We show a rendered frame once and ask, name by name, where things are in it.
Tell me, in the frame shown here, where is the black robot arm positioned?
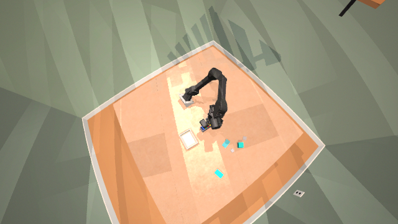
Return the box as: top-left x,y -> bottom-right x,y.
182,67 -> 228,129

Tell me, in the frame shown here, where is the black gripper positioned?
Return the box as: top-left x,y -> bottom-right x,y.
200,114 -> 211,129

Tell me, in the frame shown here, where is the beige rectangular tray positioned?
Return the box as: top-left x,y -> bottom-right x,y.
179,129 -> 198,150

